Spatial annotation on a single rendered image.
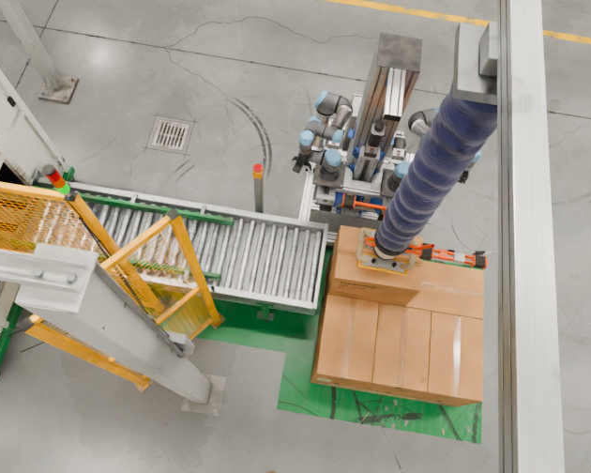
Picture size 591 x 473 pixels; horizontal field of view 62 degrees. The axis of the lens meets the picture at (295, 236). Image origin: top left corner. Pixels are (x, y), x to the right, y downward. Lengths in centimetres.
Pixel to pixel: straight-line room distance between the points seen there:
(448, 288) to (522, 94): 260
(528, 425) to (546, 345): 19
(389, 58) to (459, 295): 193
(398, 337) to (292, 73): 303
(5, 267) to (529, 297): 126
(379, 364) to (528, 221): 251
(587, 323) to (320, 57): 367
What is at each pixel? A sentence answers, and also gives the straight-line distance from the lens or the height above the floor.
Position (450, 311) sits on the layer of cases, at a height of 54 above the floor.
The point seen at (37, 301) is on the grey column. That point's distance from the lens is 133.
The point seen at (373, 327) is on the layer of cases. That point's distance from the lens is 379.
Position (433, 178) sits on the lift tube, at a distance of 233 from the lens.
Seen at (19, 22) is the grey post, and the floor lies 91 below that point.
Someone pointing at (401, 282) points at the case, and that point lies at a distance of 350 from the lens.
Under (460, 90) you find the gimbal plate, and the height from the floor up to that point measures 287.
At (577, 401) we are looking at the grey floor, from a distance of 489.
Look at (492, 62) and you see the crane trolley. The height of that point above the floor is 294.
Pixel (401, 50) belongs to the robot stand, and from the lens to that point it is 304.
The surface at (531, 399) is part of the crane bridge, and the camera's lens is 126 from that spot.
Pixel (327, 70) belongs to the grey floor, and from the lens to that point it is 558.
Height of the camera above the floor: 417
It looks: 67 degrees down
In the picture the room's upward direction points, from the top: 8 degrees clockwise
